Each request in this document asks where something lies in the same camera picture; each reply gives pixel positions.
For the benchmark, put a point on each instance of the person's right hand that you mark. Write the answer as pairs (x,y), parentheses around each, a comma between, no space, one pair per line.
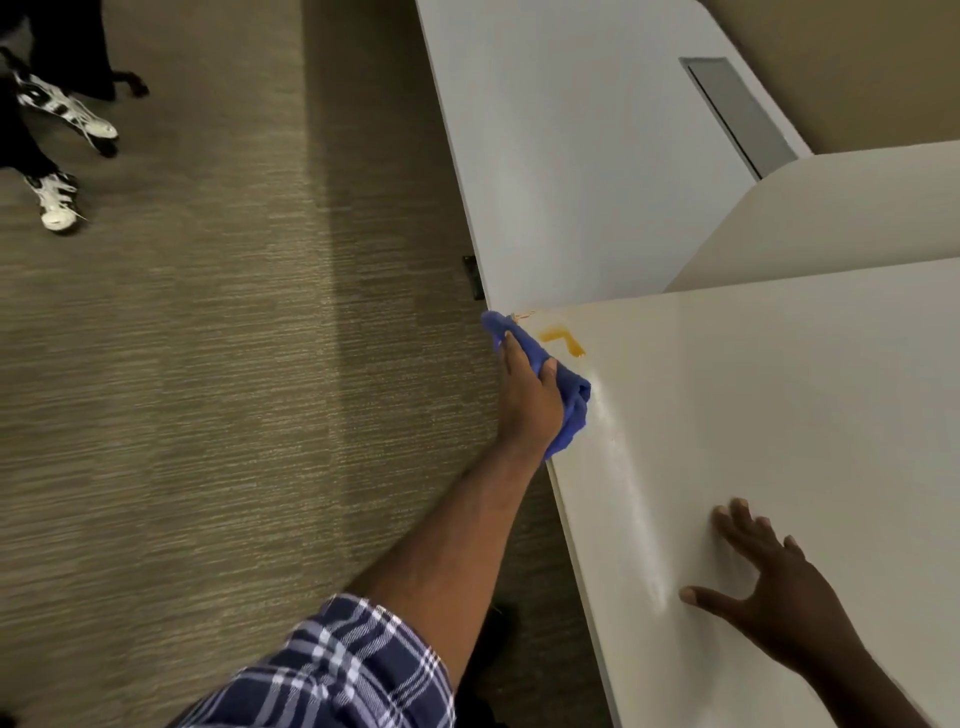
(787,600)

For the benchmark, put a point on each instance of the person's left hand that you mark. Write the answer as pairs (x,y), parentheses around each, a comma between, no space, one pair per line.
(529,409)

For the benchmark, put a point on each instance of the person's left thumb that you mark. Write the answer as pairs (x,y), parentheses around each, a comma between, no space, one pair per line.
(551,373)

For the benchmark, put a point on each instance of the person's right little finger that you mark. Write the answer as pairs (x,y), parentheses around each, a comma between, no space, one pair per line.
(793,547)

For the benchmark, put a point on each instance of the person's right thumb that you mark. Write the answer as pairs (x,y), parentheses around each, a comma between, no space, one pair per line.
(705,600)

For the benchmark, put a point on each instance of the person's right middle finger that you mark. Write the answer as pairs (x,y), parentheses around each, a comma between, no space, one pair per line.
(745,521)

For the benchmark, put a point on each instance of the blue cleaning cloth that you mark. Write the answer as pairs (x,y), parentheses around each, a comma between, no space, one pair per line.
(574,405)

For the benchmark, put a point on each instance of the person's left forearm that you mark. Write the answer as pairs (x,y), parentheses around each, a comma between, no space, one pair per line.
(457,547)

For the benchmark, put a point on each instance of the person's right forearm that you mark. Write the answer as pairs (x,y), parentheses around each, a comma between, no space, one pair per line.
(870,690)

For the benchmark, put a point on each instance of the orange liquid stain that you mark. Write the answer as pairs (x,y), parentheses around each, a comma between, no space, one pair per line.
(561,337)

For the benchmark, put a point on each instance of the white desk divider panel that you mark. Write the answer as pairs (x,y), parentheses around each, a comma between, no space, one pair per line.
(825,225)

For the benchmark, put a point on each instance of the blue plaid shirt sleeve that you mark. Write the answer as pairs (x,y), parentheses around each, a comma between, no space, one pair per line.
(337,675)

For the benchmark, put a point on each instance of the black chair caster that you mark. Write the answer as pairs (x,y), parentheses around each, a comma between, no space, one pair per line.
(135,82)

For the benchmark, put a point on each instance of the black under-desk bracket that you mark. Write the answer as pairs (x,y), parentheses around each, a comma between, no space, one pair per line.
(473,277)

